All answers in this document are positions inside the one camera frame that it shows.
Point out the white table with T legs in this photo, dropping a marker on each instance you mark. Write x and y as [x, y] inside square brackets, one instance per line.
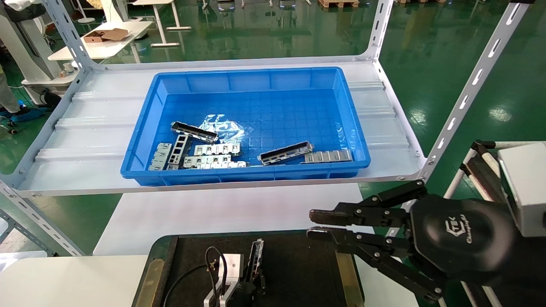
[166, 44]

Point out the white rectangular work table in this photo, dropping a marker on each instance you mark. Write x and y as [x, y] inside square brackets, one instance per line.
[76, 51]

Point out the clear crumpled plastic bag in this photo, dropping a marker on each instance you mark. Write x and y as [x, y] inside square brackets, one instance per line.
[222, 125]

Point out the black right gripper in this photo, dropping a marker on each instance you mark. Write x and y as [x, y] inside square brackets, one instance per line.
[460, 234]

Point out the white floor machine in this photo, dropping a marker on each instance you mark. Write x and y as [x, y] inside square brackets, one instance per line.
[30, 42]

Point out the dark metal channel bracket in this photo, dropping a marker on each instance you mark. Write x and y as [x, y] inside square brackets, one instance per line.
[194, 131]

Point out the wooden pallet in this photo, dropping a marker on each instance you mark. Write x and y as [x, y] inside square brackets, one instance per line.
[337, 3]

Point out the flat silver slotted metal plate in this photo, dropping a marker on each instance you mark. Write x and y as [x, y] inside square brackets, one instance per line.
[215, 149]
[161, 155]
[204, 160]
[226, 164]

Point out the blue shoe cover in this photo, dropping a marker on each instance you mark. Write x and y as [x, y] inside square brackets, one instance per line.
[32, 111]

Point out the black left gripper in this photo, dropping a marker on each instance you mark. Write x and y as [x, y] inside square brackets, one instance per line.
[243, 296]

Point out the flat grey slotted metal plate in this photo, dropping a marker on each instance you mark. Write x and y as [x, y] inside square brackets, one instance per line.
[326, 157]

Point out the white tube frame black padding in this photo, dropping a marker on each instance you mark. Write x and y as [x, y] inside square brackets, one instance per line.
[480, 170]

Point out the black container tray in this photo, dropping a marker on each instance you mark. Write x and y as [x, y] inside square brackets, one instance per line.
[298, 264]

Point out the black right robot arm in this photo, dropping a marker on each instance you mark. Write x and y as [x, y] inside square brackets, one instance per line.
[524, 273]

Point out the person in grey clothes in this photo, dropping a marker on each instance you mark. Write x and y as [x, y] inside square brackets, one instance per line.
[7, 91]

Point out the silver channel bracket with slots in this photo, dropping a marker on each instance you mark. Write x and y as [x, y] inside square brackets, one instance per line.
[257, 256]
[283, 153]

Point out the open brown cardboard box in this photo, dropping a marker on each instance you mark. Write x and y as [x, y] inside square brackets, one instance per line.
[106, 35]

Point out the white metal shelf rack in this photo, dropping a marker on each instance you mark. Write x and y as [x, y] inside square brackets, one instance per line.
[98, 140]

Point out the dark metal frame with windows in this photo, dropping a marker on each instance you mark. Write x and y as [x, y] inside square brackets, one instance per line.
[179, 149]

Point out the blue plastic bin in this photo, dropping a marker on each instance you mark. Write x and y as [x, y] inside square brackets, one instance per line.
[256, 81]

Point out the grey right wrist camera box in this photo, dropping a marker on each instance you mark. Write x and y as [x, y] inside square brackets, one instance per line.
[524, 183]

